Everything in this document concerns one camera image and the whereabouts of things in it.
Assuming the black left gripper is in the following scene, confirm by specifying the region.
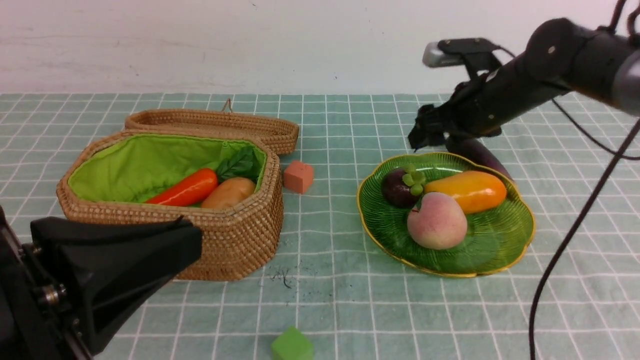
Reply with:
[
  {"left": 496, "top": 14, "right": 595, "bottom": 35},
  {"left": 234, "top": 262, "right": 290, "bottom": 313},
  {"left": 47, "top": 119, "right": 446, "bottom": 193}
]
[{"left": 30, "top": 217, "right": 202, "bottom": 355}]

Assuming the green foam cube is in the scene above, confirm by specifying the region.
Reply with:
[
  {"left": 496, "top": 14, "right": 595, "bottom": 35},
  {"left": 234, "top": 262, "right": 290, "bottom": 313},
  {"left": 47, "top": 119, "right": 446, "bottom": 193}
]
[{"left": 270, "top": 326, "right": 314, "bottom": 360}]

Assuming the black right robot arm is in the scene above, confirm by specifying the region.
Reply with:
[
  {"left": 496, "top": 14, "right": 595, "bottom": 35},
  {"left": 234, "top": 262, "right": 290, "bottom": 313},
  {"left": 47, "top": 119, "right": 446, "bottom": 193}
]
[{"left": 407, "top": 18, "right": 640, "bottom": 150}]

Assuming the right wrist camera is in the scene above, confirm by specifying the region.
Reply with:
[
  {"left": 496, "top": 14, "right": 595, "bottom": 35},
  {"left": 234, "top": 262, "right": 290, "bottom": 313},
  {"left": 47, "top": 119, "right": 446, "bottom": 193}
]
[{"left": 422, "top": 38, "right": 502, "bottom": 80}]

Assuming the orange foam cube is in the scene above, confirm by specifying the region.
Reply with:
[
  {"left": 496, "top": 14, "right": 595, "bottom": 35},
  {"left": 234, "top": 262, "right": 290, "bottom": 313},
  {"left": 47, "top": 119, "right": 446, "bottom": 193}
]
[{"left": 283, "top": 160, "right": 314, "bottom": 194}]

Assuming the pink toy peach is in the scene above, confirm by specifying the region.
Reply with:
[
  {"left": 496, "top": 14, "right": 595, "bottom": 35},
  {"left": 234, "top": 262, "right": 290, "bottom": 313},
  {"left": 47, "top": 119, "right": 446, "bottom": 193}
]
[{"left": 407, "top": 192, "right": 467, "bottom": 250}]

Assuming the yellow orange toy mango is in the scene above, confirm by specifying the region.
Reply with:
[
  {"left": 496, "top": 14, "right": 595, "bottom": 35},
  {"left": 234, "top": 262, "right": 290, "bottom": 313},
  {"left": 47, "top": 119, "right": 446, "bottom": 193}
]
[{"left": 423, "top": 170, "right": 508, "bottom": 215}]

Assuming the green checkered tablecloth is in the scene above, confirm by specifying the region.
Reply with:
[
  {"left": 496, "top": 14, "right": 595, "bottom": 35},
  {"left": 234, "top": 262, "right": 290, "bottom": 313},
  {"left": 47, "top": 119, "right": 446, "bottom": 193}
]
[{"left": 0, "top": 93, "right": 610, "bottom": 360}]

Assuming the green glass leaf plate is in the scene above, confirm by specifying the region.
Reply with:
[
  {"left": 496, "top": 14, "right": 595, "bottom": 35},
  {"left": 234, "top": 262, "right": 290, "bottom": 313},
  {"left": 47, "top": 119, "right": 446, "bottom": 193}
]
[{"left": 356, "top": 152, "right": 537, "bottom": 278}]

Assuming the black right camera cable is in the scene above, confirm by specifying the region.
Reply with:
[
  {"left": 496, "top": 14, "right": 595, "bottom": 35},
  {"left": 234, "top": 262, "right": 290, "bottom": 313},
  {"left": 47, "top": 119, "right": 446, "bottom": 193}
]
[{"left": 492, "top": 0, "right": 640, "bottom": 360}]

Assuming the orange toy carrot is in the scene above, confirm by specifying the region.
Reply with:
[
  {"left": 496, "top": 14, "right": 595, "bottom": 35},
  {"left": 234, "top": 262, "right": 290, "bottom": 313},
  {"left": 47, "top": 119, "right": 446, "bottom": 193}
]
[{"left": 145, "top": 146, "right": 259, "bottom": 207}]

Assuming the dark purple toy eggplant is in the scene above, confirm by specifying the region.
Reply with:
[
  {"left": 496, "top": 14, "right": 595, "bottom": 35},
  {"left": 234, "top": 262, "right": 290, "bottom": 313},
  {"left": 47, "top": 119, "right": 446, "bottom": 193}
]
[{"left": 445, "top": 136, "right": 514, "bottom": 181}]

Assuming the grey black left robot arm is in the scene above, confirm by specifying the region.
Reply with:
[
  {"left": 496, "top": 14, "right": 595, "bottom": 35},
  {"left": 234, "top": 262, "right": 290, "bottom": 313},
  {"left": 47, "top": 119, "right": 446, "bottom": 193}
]
[{"left": 0, "top": 216, "right": 202, "bottom": 360}]

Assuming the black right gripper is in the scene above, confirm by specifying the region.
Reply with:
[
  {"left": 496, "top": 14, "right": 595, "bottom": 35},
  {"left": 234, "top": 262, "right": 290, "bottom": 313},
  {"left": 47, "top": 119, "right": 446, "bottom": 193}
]
[{"left": 407, "top": 55, "right": 570, "bottom": 152}]

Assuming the purple toy mangosteen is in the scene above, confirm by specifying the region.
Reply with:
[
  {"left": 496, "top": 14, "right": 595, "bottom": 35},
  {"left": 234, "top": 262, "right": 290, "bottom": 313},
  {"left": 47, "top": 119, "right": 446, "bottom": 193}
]
[{"left": 381, "top": 165, "right": 426, "bottom": 208}]

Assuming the woven wicker basket lid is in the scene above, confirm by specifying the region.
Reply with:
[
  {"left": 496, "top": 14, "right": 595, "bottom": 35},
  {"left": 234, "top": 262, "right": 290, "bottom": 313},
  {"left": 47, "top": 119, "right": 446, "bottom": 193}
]
[{"left": 125, "top": 99, "right": 300, "bottom": 155}]

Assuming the brown toy potato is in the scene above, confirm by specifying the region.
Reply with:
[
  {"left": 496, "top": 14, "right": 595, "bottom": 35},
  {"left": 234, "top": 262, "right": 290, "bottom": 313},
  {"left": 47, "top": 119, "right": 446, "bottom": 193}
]
[{"left": 200, "top": 177, "right": 256, "bottom": 209}]

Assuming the woven wicker basket green lining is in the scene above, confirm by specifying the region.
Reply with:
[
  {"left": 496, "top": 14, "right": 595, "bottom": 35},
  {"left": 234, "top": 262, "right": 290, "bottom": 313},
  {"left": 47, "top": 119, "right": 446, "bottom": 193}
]
[{"left": 56, "top": 130, "right": 284, "bottom": 282}]

